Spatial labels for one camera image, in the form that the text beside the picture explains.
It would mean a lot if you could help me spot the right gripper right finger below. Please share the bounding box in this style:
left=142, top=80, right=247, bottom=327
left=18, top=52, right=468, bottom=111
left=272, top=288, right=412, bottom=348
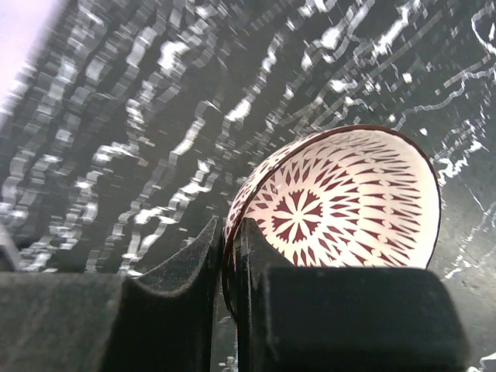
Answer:
left=236, top=219, right=470, bottom=371

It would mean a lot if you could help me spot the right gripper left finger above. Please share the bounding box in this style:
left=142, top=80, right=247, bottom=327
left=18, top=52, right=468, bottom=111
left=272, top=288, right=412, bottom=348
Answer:
left=1, top=217, right=222, bottom=371

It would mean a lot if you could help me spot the white orange patterned bowl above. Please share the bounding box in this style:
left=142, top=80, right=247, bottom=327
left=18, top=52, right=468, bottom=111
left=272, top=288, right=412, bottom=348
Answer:
left=222, top=125, right=441, bottom=315

